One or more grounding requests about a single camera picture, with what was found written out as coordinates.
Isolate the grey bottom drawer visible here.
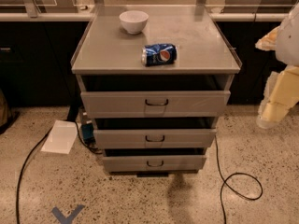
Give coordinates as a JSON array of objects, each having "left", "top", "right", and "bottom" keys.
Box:
[{"left": 103, "top": 155, "right": 206, "bottom": 173}]

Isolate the blue pepsi can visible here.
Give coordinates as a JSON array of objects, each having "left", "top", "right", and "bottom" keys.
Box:
[{"left": 141, "top": 43, "right": 178, "bottom": 67}]

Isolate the grey drawer cabinet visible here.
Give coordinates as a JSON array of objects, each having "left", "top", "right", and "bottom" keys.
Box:
[{"left": 72, "top": 5, "right": 240, "bottom": 160}]

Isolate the black cable on left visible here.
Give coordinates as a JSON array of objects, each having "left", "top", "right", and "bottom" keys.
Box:
[{"left": 15, "top": 121, "right": 104, "bottom": 224}]

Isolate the blue floor tape mark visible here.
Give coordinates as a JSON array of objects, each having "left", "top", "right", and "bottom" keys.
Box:
[{"left": 50, "top": 204, "right": 86, "bottom": 224}]

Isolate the dark counter cabinet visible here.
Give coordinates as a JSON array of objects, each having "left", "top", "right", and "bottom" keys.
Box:
[{"left": 0, "top": 21, "right": 285, "bottom": 107}]

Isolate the black cable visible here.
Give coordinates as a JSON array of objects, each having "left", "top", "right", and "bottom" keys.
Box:
[
  {"left": 15, "top": 121, "right": 104, "bottom": 224},
  {"left": 214, "top": 135, "right": 264, "bottom": 224}
]

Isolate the white ceramic bowl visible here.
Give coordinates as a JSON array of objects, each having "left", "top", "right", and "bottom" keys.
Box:
[{"left": 119, "top": 10, "right": 149, "bottom": 35}]

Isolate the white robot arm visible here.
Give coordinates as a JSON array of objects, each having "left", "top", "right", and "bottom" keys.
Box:
[{"left": 255, "top": 4, "right": 299, "bottom": 129}]

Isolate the blue power box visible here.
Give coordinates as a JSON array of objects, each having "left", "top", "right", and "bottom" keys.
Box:
[{"left": 81, "top": 123, "right": 94, "bottom": 144}]

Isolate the grey drawer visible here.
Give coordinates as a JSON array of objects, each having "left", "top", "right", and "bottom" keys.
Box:
[
  {"left": 93, "top": 129, "right": 216, "bottom": 149},
  {"left": 103, "top": 155, "right": 206, "bottom": 173},
  {"left": 81, "top": 91, "right": 230, "bottom": 118}
]

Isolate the white paper sheet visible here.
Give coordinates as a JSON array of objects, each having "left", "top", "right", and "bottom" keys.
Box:
[{"left": 41, "top": 120, "right": 78, "bottom": 154}]

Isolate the grey middle drawer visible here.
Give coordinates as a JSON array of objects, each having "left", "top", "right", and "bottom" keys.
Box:
[{"left": 93, "top": 129, "right": 216, "bottom": 149}]

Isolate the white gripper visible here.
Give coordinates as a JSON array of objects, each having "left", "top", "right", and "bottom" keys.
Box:
[{"left": 255, "top": 27, "right": 299, "bottom": 129}]

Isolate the grey top drawer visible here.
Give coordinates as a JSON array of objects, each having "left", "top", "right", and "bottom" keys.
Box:
[{"left": 81, "top": 91, "right": 230, "bottom": 118}]

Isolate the black cable on right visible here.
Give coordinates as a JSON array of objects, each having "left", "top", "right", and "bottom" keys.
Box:
[{"left": 214, "top": 135, "right": 264, "bottom": 224}]

